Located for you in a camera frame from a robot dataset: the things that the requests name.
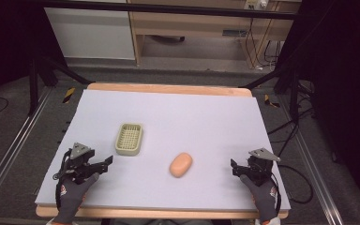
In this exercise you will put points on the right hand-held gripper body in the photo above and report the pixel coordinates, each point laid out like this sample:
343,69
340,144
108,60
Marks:
260,167

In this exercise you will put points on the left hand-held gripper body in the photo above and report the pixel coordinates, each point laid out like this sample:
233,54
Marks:
78,165

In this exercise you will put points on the orange bread roll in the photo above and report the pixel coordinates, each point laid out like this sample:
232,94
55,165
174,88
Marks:
181,165

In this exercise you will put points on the yellow black floor tape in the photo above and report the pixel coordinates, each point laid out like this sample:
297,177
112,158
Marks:
69,95
271,102

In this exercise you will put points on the white table mat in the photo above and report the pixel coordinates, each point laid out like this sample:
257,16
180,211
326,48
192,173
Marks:
181,118

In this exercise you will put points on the black metal stand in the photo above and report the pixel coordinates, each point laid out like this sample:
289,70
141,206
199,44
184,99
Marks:
293,90
33,84

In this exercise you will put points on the wooden table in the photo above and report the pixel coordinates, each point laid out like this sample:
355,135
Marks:
168,89

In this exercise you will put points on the black curtain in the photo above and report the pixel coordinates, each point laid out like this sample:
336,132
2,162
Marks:
9,37
340,78

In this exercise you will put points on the white cabinet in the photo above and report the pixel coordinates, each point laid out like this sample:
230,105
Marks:
90,31

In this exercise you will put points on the wooden desk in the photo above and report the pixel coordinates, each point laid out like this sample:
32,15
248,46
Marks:
193,25

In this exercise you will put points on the white power strip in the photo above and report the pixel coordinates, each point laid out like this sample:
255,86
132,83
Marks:
256,3

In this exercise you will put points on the metal floor rail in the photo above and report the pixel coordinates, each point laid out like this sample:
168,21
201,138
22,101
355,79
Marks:
15,146
312,168

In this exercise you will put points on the black horizontal frame bar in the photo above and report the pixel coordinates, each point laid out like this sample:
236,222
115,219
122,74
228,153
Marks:
168,8

